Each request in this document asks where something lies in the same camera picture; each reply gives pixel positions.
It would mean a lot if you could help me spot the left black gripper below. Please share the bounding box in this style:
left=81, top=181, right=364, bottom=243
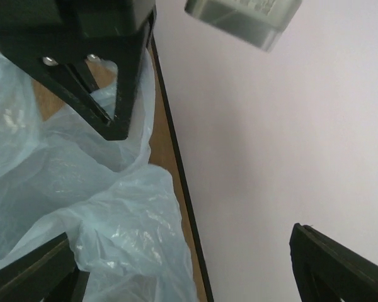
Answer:
left=0, top=1, right=156, bottom=141

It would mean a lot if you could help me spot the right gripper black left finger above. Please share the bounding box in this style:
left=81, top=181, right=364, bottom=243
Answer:
left=0, top=233, right=89, bottom=301

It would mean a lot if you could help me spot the light blue plastic trash bag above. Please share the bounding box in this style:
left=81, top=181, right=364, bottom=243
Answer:
left=0, top=54, right=198, bottom=301

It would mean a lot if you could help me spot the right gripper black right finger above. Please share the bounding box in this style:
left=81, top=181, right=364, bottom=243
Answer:
left=289, top=223, right=378, bottom=301

